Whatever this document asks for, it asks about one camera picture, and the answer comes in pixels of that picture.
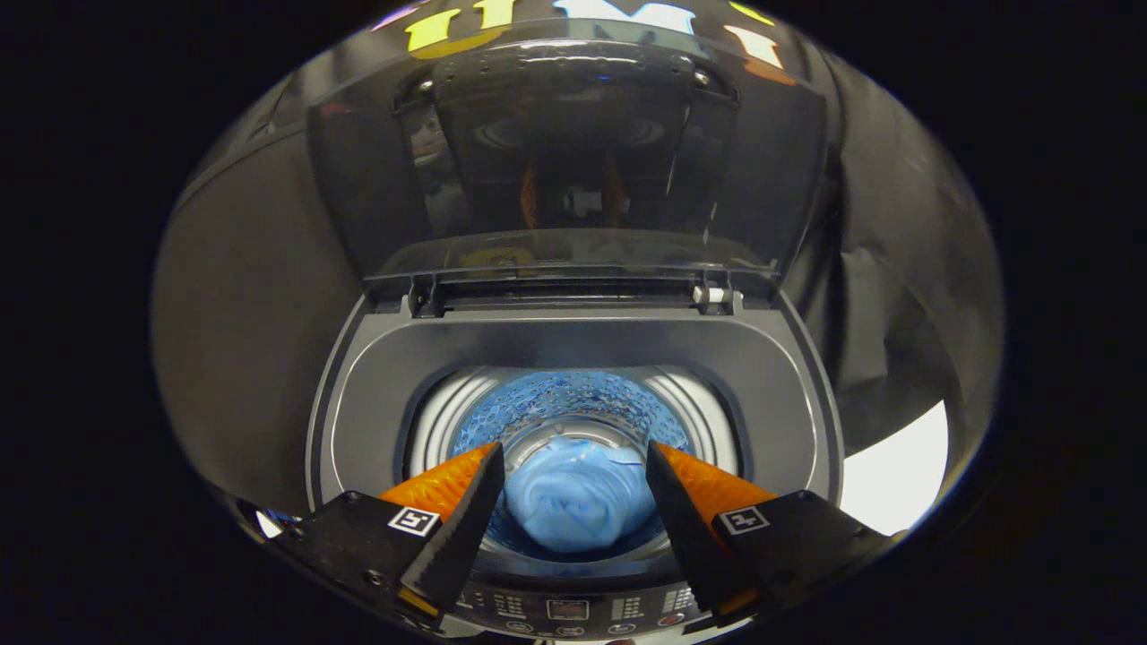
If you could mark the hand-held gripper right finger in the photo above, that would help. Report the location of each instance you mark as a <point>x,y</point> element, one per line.
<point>685,528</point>

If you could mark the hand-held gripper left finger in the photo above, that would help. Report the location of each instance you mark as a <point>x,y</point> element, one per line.
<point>461,528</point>

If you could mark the light blue polo shirt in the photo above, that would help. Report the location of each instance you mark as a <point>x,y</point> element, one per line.
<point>573,502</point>

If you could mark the dark grey washing machine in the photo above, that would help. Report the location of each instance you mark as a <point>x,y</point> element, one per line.
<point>573,345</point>

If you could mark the dark washing machine lid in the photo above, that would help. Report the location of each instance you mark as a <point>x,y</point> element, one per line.
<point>564,161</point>

